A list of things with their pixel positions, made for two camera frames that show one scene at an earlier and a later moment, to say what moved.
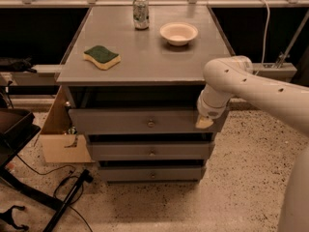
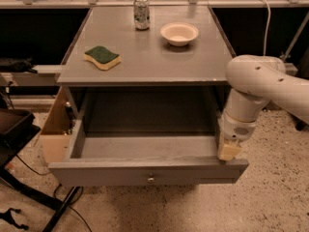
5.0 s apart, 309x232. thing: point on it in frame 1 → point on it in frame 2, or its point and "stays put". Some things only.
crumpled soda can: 141,13 stays put
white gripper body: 209,111 → 238,128
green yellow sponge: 101,57 stays put
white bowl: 179,33 stays put
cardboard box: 60,142 stays put
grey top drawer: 141,121 → 141,159
